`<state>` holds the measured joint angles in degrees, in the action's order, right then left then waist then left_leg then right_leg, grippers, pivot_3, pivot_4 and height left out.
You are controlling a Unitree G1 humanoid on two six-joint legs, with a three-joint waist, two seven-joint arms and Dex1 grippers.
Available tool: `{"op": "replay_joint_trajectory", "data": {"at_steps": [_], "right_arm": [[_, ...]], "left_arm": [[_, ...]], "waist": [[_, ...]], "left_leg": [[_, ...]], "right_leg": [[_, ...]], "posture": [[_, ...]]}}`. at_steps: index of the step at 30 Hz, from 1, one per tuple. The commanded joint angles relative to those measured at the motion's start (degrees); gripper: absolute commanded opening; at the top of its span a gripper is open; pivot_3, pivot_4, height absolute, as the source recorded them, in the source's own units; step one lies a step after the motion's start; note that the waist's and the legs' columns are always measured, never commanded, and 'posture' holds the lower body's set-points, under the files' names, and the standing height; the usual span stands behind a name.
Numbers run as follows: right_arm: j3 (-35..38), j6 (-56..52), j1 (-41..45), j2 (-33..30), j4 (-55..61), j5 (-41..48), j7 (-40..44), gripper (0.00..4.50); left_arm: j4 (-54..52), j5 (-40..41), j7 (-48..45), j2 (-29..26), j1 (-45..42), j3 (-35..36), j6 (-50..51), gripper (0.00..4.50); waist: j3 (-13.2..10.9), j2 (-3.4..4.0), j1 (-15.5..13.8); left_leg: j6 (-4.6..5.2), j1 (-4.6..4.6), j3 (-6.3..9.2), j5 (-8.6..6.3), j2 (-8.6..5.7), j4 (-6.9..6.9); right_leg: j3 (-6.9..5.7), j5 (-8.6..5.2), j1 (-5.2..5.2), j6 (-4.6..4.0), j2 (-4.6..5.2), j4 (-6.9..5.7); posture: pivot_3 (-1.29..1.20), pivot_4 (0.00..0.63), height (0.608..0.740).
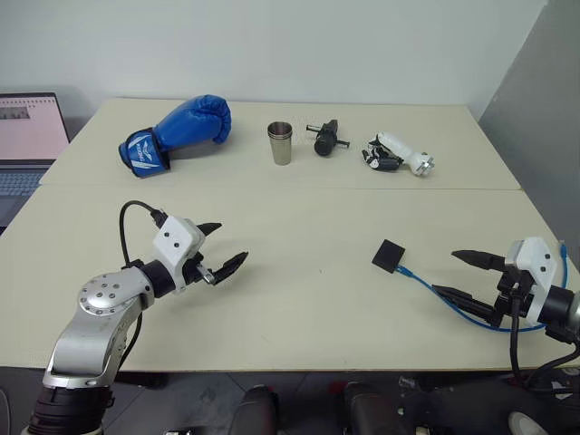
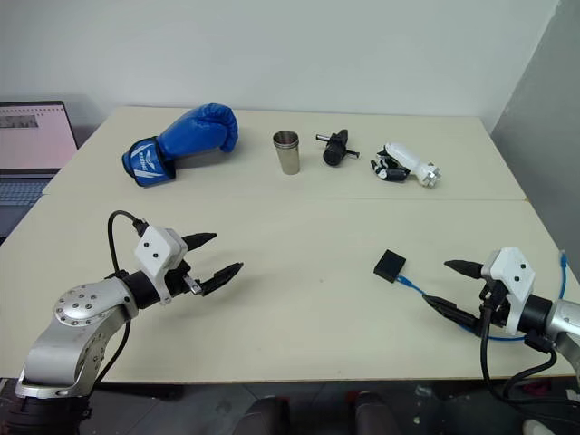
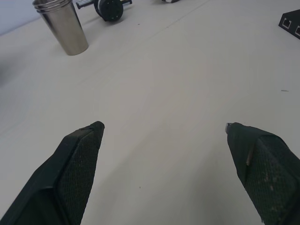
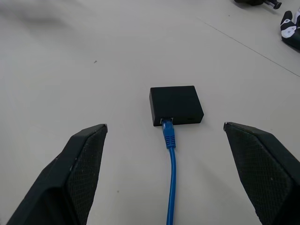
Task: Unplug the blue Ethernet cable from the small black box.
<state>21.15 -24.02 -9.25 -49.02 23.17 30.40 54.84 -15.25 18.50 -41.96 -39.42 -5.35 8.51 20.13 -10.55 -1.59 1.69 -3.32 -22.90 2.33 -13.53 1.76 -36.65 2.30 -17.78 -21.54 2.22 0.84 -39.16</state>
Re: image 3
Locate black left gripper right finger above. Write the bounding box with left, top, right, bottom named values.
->
left=225, top=122, right=300, bottom=225

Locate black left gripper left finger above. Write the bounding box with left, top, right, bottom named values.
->
left=0, top=120, right=105, bottom=225

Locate stainless steel cup stack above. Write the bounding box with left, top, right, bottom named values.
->
left=32, top=0, right=90, bottom=56

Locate black round motor part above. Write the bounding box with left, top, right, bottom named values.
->
left=94, top=0, right=124, bottom=23

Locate black network switch box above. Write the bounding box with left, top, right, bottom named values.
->
left=277, top=8, right=300, bottom=40

